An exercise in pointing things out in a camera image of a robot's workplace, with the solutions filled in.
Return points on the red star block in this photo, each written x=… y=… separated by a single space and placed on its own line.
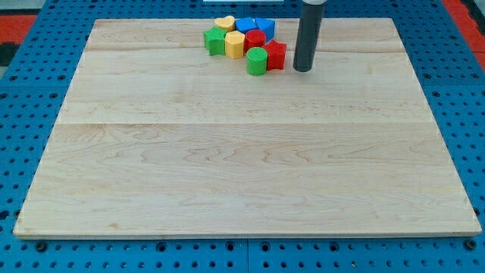
x=276 y=55

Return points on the green star block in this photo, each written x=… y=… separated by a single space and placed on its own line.
x=214 y=40

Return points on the green cylinder block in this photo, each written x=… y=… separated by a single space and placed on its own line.
x=256 y=59

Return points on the light wooden board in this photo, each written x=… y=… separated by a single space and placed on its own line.
x=156 y=139

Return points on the yellow hexagon block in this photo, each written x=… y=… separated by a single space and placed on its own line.
x=234 y=44

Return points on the red cylinder block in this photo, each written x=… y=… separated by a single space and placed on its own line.
x=254 y=38

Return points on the blue cube block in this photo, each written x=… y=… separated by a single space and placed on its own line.
x=245 y=24

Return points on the blue heart block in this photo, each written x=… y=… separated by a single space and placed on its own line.
x=267 y=26

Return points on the yellow heart block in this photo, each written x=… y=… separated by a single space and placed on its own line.
x=225 y=23

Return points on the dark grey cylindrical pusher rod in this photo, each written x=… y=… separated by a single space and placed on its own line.
x=308 y=33

